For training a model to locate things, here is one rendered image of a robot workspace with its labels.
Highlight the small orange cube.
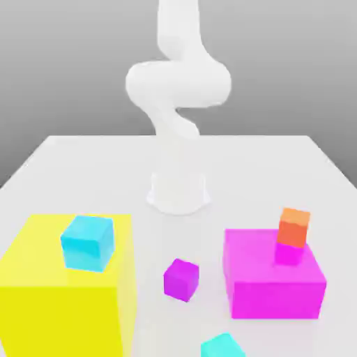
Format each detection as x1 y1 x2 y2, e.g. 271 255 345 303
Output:
276 207 311 249

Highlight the small turquoise cube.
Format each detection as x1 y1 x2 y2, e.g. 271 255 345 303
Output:
200 332 247 357

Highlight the large yellow box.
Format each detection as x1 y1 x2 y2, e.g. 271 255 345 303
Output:
0 213 137 357

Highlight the large magenta box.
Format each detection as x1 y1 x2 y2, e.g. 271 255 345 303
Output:
222 228 328 320

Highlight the small purple cube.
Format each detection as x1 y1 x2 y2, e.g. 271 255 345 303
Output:
162 258 200 303

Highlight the small magenta cube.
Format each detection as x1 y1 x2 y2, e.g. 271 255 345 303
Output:
274 241 305 266

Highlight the small cyan cube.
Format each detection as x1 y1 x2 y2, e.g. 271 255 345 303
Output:
60 215 116 273

